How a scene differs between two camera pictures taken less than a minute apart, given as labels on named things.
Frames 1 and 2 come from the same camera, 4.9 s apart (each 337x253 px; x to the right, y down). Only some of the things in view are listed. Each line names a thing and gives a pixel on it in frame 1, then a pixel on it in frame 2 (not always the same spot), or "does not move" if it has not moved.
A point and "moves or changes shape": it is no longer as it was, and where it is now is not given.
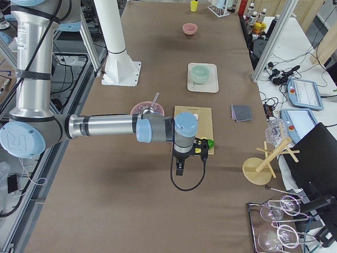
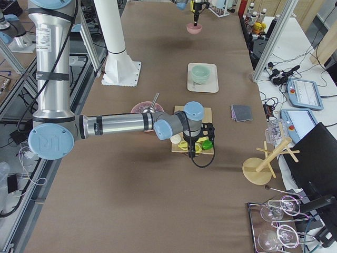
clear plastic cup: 276,132 does not move
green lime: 211,143 does not move
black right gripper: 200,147 to 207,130
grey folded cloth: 241,113 does not move
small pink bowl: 189,28 moves or changes shape
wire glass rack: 276,224 does not move
